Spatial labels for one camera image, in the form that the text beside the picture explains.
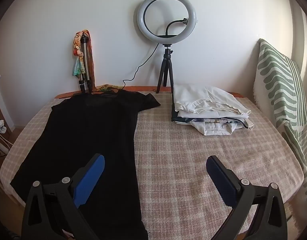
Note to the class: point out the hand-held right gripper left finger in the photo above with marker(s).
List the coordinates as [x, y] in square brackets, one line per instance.
[89, 180]

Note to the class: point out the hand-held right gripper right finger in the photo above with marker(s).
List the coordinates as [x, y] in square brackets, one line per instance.
[222, 180]

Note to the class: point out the black sheer top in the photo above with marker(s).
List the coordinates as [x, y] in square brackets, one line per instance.
[81, 130]

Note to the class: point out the beige checked blanket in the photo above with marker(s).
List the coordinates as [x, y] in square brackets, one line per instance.
[181, 155]

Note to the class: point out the white patterned folded garment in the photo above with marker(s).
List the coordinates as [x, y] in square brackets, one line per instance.
[213, 127]

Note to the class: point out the dark folded garment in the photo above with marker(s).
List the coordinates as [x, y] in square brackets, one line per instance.
[174, 116]

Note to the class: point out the green striped white cloth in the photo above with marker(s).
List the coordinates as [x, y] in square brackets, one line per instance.
[278, 80]

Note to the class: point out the colourful orange green scarf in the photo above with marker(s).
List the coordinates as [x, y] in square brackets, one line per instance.
[78, 65]

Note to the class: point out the folded silver tripod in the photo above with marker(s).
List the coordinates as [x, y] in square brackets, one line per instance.
[85, 52]

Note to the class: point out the small black tripod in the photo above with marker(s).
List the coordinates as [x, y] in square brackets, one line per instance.
[167, 55]

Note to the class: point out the black gooseneck phone holder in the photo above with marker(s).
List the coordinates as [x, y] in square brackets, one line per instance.
[172, 25]

